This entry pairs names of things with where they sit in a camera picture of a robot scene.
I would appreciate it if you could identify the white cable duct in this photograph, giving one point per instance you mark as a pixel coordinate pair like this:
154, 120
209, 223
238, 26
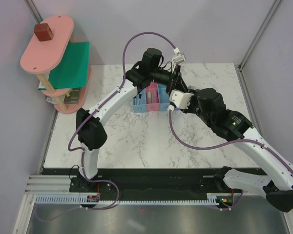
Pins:
210, 200

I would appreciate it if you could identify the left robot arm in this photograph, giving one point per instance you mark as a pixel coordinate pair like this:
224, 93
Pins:
90, 123

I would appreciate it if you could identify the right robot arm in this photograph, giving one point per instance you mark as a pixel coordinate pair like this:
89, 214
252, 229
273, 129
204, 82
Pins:
237, 130

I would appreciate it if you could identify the green folder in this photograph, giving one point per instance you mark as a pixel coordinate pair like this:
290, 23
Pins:
72, 71

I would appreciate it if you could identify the pink plastic bin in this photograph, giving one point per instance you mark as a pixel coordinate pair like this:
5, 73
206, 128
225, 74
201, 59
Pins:
155, 106

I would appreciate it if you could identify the pink wooden shelf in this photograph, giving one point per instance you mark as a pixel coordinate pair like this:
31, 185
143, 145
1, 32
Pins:
41, 57

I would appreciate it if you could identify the black Canon setup booklet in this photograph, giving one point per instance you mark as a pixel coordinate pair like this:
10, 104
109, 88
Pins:
74, 96

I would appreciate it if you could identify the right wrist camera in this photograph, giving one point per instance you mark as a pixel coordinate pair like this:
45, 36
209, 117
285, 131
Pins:
180, 99

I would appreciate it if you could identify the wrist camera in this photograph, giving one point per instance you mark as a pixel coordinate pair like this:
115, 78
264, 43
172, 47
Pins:
178, 57
180, 99

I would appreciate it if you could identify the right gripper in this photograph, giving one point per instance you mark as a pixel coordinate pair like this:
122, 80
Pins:
193, 98

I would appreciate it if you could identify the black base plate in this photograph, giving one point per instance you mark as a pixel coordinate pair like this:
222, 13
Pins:
112, 183

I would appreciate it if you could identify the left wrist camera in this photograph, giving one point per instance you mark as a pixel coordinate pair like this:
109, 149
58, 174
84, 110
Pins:
178, 57

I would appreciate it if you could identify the brown wooden block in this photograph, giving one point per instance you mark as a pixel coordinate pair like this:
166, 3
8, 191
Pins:
43, 32

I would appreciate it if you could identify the light blue bin leftmost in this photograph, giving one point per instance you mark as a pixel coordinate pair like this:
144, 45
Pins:
142, 108

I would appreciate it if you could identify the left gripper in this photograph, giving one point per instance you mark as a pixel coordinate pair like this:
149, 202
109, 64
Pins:
177, 81

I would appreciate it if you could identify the light blue bin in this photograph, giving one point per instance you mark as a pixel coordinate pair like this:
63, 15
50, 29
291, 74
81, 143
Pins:
142, 108
163, 98

